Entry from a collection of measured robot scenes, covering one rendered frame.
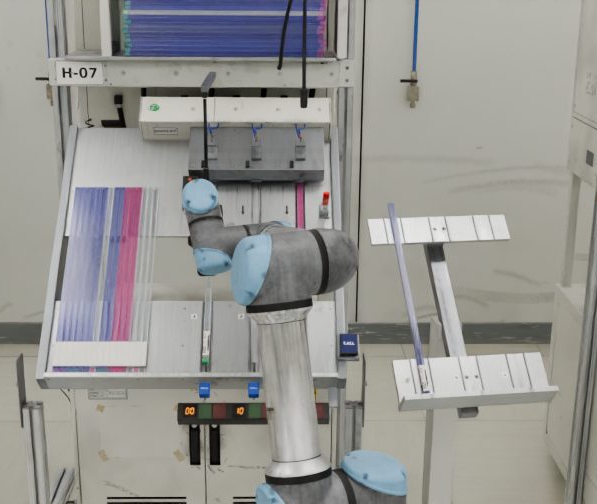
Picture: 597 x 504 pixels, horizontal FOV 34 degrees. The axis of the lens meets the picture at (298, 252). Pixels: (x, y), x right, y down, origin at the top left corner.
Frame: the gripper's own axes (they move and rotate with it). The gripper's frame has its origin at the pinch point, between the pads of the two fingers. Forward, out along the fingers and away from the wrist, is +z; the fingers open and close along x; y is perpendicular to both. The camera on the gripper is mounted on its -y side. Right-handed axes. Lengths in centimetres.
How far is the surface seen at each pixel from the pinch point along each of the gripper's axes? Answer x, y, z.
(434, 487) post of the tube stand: -55, -55, 19
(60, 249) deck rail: 36.1, 0.4, -0.1
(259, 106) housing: -11.7, 39.5, 2.2
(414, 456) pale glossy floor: -63, -40, 111
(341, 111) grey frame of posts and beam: -33, 40, 6
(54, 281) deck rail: 36.5, -8.1, -2.2
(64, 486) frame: 38, -54, 32
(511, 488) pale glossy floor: -92, -52, 93
